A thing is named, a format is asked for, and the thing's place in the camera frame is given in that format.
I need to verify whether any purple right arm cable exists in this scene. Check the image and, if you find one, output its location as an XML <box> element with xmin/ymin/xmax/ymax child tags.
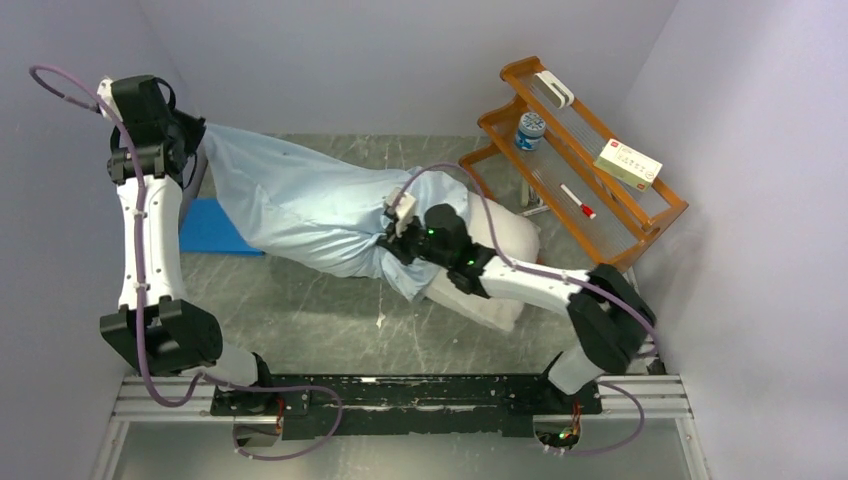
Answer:
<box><xmin>385</xmin><ymin>162</ymin><xmax>660</xmax><ymax>359</ymax></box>

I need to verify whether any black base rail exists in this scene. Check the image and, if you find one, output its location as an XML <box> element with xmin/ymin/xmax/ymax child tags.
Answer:
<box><xmin>210</xmin><ymin>373</ymin><xmax>602</xmax><ymax>440</ymax></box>

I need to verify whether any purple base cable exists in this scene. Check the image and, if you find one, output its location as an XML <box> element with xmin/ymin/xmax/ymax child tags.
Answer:
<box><xmin>231</xmin><ymin>390</ymin><xmax>344</xmax><ymax>463</ymax></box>
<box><xmin>543</xmin><ymin>380</ymin><xmax>646</xmax><ymax>458</ymax></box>

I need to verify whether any white pillow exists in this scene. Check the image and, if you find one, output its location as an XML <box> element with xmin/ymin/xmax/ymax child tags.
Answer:
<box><xmin>423</xmin><ymin>192</ymin><xmax>541</xmax><ymax>333</ymax></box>

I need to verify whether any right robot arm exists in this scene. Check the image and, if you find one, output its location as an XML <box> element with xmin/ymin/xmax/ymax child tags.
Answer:
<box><xmin>377</xmin><ymin>204</ymin><xmax>656</xmax><ymax>414</ymax></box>

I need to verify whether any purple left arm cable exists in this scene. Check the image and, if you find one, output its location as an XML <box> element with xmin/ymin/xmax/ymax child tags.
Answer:
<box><xmin>29</xmin><ymin>64</ymin><xmax>344</xmax><ymax>407</ymax></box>

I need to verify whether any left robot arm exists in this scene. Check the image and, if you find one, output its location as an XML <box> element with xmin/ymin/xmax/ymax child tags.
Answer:
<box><xmin>96</xmin><ymin>75</ymin><xmax>277</xmax><ymax>416</ymax></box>

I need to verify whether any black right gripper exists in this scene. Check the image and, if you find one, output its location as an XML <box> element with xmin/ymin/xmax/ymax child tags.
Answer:
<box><xmin>378</xmin><ymin>211</ymin><xmax>453</xmax><ymax>269</ymax></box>

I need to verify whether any grey pen on table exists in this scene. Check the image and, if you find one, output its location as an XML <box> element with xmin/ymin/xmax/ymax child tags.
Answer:
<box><xmin>520</xmin><ymin>205</ymin><xmax>550</xmax><ymax>217</ymax></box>

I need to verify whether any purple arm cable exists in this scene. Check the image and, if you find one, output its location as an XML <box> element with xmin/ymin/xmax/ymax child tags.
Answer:
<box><xmin>385</xmin><ymin>162</ymin><xmax>660</xmax><ymax>359</ymax></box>
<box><xmin>29</xmin><ymin>64</ymin><xmax>344</xmax><ymax>407</ymax></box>

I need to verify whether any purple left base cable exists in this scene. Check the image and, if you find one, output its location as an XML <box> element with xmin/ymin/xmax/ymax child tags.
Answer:
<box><xmin>231</xmin><ymin>390</ymin><xmax>344</xmax><ymax>463</ymax></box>

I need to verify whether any white medicine box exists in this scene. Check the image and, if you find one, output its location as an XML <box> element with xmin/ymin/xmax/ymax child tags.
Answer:
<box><xmin>593</xmin><ymin>138</ymin><xmax>663</xmax><ymax>191</ymax></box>

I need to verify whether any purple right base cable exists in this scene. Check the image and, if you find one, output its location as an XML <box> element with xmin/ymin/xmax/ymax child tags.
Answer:
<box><xmin>543</xmin><ymin>380</ymin><xmax>646</xmax><ymax>458</ymax></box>

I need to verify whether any white rectangular device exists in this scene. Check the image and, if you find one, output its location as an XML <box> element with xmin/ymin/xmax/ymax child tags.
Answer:
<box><xmin>532</xmin><ymin>70</ymin><xmax>575</xmax><ymax>109</ymax></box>

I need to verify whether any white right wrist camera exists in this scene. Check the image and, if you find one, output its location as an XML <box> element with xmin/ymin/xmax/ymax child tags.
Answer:
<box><xmin>384</xmin><ymin>187</ymin><xmax>417</xmax><ymax>238</ymax></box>

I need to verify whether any orange wooden shelf rack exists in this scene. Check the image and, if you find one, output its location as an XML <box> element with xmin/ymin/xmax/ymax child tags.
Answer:
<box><xmin>459</xmin><ymin>56</ymin><xmax>688</xmax><ymax>272</ymax></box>

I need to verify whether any blue white jar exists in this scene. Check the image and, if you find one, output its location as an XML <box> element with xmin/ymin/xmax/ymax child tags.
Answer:
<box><xmin>514</xmin><ymin>111</ymin><xmax>547</xmax><ymax>151</ymax></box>

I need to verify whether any light blue pillowcase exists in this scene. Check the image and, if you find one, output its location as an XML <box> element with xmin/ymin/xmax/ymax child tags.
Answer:
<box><xmin>202</xmin><ymin>124</ymin><xmax>470</xmax><ymax>300</ymax></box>

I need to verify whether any red white marker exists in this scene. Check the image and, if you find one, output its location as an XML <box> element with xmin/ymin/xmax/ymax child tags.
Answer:
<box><xmin>559</xmin><ymin>183</ymin><xmax>596</xmax><ymax>220</ymax></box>

